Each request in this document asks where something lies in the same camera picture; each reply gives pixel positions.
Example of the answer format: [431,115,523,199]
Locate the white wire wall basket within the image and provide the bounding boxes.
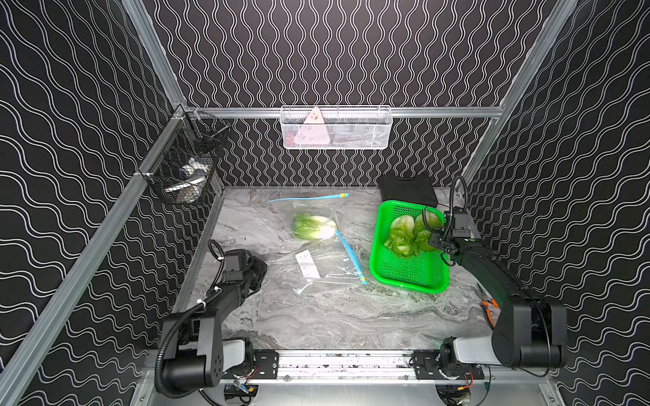
[279,105,394,150]

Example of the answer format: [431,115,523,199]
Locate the crumpled items in black basket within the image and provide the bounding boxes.
[164,157,213,204]

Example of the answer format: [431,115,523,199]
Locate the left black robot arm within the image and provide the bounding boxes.
[154,240,267,399]

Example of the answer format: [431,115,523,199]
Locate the clear zip-top bag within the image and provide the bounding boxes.
[267,193,350,241]
[271,232,367,295]

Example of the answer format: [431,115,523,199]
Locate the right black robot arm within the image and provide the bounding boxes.
[422,209,568,374]

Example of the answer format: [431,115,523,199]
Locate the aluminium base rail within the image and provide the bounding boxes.
[141,347,552,384]

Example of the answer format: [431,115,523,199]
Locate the green plastic basket tray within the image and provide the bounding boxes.
[369,201,450,294]

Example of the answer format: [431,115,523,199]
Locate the cabbage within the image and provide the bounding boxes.
[413,211,443,255]
[384,215,419,258]
[293,213,337,240]

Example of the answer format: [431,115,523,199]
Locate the pink triangular packet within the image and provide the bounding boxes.
[294,107,331,147]

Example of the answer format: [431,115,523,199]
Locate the black wire wall basket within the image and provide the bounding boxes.
[145,112,233,206]

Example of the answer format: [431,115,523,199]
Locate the black plastic case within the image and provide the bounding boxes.
[377,174,438,207]

